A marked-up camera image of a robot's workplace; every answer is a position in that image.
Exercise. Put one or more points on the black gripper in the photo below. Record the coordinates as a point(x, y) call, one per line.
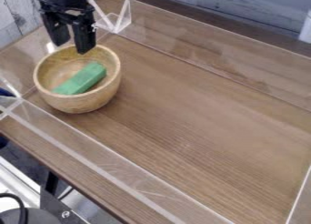
point(70, 12)

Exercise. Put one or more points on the green rectangular block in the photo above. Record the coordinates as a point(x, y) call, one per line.
point(85, 79)

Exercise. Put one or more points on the brown wooden bowl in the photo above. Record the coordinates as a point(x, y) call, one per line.
point(61, 65)

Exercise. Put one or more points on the black table leg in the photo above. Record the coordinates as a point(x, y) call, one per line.
point(53, 183)

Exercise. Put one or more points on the clear acrylic barrier wall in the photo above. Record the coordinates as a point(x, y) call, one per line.
point(203, 143)

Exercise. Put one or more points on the black metal bracket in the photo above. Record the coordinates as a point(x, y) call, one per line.
point(59, 211)

